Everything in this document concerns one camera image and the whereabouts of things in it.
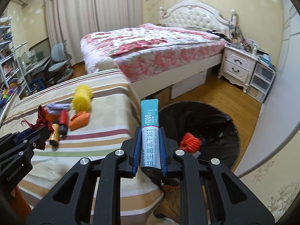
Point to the white study desk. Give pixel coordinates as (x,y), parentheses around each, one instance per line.
(35,63)

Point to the crumpled orange wrapper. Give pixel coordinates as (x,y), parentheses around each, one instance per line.
(51,117)

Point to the dark red tassel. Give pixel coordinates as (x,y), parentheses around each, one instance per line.
(42,119)

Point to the yellow foam fruit net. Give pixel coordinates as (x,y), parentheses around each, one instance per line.
(80,100)

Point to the gold bottle with black cap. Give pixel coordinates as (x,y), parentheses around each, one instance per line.
(54,133)

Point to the white wardrobe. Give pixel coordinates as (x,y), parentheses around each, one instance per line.
(281,86)

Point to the blue stool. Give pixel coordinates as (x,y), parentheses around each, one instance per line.
(38,84)

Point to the striped table cloth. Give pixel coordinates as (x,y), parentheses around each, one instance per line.
(82,145)

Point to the floral bedspread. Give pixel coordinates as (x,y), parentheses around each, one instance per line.
(152,46)

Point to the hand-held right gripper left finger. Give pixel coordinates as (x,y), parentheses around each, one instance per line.
(134,152)

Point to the crumpled purple cloth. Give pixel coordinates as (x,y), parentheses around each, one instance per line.
(57,107)

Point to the white bed with tufted headboard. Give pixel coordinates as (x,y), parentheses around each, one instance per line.
(194,16)

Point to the teal and white sachet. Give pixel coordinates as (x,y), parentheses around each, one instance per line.
(150,145)

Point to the blue tissue pack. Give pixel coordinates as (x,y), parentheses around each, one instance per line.
(266,59)

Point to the blue-grey desk chair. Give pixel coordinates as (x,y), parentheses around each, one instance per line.
(58,58)

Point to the bookshelf with books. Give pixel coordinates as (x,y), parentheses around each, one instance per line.
(7,58)

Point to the white storage box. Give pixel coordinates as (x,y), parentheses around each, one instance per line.
(187,84)

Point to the colourful toys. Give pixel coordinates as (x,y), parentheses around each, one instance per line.
(5,95)

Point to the clear plastic drawer unit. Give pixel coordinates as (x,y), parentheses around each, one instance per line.
(261,79)

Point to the round bin with black bag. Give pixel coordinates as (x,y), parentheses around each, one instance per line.
(211,126)

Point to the dark clothes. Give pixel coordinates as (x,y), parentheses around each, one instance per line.
(218,34)

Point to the shiny red bottle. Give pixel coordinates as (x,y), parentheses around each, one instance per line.
(63,119)

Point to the white nightstand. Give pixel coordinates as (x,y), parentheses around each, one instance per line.
(236,65)

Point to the brown cardboard box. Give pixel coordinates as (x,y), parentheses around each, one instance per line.
(163,97)

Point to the cluster of small bottles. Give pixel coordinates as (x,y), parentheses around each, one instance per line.
(243,43)

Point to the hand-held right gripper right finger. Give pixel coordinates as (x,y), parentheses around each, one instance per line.
(164,153)

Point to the beige curtains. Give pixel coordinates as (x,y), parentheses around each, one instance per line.
(77,21)

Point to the large orange foam net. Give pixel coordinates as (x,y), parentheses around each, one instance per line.
(189,141)

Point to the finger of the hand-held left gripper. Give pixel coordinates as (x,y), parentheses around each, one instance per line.
(37,138)
(20,134)

